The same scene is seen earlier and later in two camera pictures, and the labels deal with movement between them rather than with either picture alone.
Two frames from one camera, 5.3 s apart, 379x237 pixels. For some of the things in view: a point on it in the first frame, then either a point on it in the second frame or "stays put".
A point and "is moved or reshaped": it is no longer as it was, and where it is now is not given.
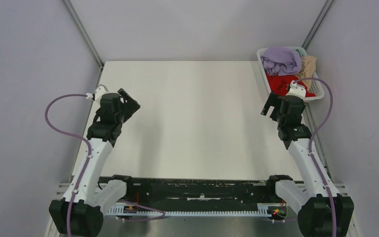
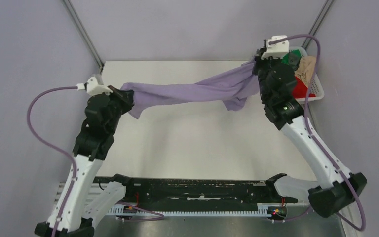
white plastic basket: x=315 y=86 stays put
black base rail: x=261 y=190 stays put
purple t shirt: x=281 y=60 is moved or reshaped
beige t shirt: x=309 y=66 stays put
